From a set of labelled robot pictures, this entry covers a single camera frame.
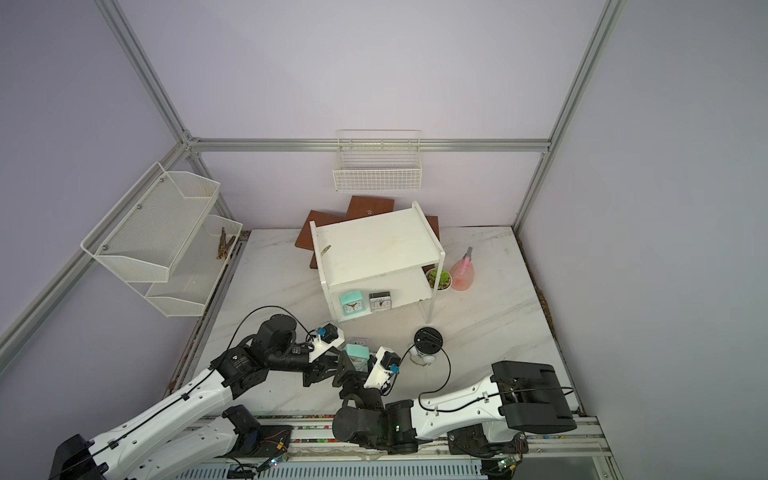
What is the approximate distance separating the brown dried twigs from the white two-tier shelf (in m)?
0.42

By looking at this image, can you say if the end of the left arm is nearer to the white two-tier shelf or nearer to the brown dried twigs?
the white two-tier shelf

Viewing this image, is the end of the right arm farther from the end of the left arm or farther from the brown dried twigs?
the brown dried twigs

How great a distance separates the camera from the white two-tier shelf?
687 millimetres

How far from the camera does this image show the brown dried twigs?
97 cm
